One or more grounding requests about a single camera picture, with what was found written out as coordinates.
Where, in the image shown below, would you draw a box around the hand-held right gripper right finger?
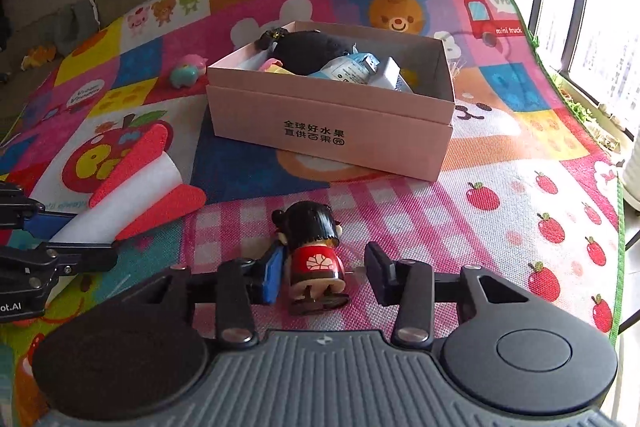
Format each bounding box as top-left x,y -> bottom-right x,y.
364,242 -> 538,350

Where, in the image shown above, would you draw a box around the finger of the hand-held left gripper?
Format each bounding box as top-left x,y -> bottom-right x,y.
0,239 -> 121,290
0,181 -> 76,235

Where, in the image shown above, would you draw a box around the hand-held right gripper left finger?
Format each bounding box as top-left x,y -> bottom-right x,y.
125,244 -> 288,344

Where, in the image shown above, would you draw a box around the black-haired doll figure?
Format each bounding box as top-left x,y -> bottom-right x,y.
272,201 -> 351,315

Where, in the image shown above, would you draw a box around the red and white rocket toy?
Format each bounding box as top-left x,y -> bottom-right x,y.
50,123 -> 207,244

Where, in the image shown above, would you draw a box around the pink cardboard box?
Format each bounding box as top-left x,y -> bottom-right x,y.
206,21 -> 457,182

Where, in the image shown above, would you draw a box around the blue and white packet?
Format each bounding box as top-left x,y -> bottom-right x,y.
306,52 -> 383,84

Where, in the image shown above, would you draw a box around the black plush toy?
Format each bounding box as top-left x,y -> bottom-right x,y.
257,28 -> 353,75

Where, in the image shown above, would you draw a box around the colourful cartoon printed mat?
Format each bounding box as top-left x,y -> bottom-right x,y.
0,0 -> 626,427

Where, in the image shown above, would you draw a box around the orange plush toy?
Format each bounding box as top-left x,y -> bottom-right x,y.
21,46 -> 57,70

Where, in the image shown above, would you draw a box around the small white box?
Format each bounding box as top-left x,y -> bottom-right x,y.
367,57 -> 416,94

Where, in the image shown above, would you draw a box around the pink and teal toy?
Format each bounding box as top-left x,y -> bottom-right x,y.
169,54 -> 207,88

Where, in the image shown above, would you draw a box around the grey neck pillow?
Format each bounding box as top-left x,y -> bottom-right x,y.
55,0 -> 101,52

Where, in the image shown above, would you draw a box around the windowsill plants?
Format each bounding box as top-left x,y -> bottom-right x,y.
560,77 -> 626,152

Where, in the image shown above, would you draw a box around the window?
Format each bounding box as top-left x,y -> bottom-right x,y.
515,0 -> 640,108

